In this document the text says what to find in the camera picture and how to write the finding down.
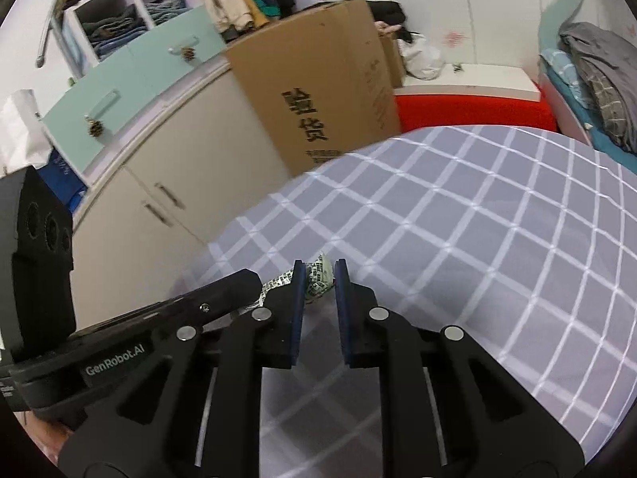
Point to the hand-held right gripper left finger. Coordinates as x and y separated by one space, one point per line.
298 308

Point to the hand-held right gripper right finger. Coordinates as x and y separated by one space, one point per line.
342 308

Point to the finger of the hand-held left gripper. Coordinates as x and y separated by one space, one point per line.
224 291

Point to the green patterned small sachet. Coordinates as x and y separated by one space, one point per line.
318 279

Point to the person's left hand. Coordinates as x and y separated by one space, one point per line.
45 435

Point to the blue plastic package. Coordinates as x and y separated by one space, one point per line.
59 174

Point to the beige low cabinet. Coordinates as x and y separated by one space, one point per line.
199 184

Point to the white paper bag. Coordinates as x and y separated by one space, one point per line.
20 129

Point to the pine cone drawer ornament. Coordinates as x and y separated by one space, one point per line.
96 127
188 54

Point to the large cardboard box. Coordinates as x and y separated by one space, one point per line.
308 84

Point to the grey metal handrail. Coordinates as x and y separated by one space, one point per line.
47 35

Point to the white red step platform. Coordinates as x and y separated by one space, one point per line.
473 109

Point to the purple stair cabinet green drawers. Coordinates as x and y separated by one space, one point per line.
149 50

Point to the large folded jeans pile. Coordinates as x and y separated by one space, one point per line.
114 32

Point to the white plastic bag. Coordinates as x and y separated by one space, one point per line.
423 59

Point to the small folded jeans pile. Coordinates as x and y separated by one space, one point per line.
166 8

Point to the pale pink flower sticker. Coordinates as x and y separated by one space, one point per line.
453 38

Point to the black bag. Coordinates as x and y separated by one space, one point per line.
388 10

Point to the teal candy print bed sheet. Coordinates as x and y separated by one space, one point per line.
612 152

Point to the blue plaid pillow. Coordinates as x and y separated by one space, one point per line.
562 67

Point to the white wardrobe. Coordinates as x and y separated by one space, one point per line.
497 5

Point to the grey quilt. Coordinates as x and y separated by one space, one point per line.
607 69

